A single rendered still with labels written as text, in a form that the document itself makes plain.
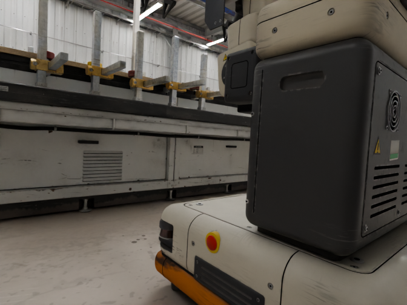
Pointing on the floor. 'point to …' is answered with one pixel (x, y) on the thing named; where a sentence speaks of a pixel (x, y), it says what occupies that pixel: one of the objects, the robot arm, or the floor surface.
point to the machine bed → (108, 154)
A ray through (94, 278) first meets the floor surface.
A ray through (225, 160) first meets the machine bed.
